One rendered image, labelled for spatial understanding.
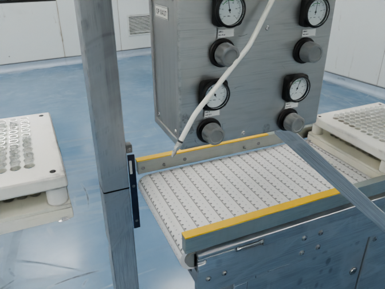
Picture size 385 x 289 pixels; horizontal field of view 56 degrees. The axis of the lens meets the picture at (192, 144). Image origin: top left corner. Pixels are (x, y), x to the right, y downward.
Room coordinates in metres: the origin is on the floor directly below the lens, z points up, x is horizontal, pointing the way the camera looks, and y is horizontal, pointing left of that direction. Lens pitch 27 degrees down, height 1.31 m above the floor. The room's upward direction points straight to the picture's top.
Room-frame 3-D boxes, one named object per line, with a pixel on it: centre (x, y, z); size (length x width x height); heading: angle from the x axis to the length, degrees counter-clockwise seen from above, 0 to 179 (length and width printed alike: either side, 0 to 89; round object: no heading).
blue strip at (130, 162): (0.70, 0.13, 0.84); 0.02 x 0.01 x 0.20; 114
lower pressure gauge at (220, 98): (0.42, -0.03, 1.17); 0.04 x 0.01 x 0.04; 114
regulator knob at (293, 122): (0.47, -0.14, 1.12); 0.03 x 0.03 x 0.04; 24
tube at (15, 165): (0.43, 0.24, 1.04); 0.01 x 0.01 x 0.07
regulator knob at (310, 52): (0.47, -0.15, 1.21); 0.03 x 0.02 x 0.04; 114
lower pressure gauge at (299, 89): (0.47, -0.14, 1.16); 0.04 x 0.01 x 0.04; 114
